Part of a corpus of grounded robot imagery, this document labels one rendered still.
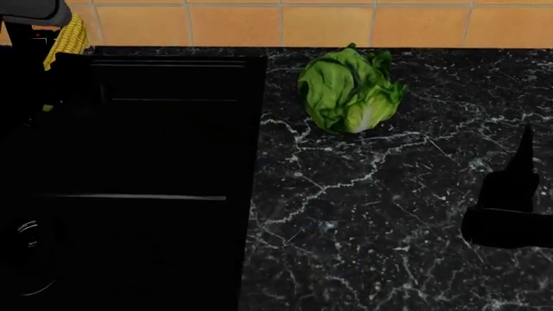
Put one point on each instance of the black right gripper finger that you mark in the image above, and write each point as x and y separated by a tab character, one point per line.
525	152

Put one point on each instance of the black kitchen sink basin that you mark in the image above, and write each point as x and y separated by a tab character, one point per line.
173	145

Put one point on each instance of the yellow corn cob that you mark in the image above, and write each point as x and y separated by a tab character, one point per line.
71	35

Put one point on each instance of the round sink drain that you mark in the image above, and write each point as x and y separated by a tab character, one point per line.
32	239

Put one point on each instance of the green lettuce head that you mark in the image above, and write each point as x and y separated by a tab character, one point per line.
345	90

